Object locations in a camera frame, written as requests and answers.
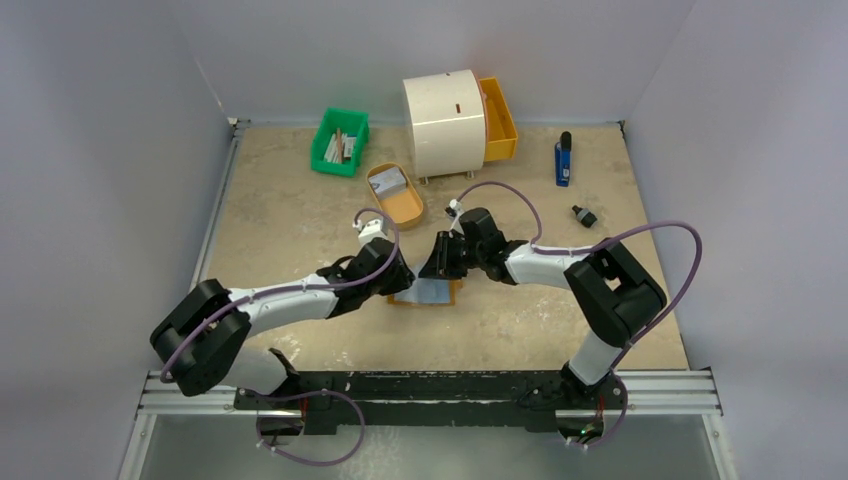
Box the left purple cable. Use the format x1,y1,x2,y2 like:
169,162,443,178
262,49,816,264
158,207,401,386

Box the green plastic bin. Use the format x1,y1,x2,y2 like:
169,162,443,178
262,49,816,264
310,108,370,178

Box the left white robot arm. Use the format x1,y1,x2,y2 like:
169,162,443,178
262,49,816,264
150,238,415,409

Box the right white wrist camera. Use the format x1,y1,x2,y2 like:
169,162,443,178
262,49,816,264
445,199,464,220

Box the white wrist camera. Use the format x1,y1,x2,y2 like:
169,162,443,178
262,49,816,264
354,217,389,246
445,199,464,220

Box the orange card holder wallet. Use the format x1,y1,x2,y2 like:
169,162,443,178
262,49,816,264
387,279,463,307

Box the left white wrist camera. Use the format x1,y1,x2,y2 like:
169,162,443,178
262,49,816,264
354,217,389,246

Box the small black knob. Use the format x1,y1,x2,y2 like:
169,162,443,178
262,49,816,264
572,205,597,228

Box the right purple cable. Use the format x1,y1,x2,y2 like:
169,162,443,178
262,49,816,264
450,180,705,372

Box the orange open drawer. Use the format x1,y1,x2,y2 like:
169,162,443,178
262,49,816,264
479,77,518,163

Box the orange oval tray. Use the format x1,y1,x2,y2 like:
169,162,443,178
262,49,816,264
366,162,425,230

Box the blue black marker pen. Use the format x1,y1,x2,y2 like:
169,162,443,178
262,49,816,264
554,131,572,187

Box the cream round drawer cabinet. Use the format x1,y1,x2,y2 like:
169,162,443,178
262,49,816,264
403,69,487,184

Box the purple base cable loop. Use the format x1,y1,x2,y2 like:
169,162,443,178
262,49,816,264
254,388,370,468

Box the silver credit cards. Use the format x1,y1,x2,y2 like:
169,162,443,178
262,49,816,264
368,166,407,199

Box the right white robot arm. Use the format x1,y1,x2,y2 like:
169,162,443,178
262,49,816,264
418,207,668,407

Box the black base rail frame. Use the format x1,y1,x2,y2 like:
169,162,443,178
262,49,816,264
135,367,723,439

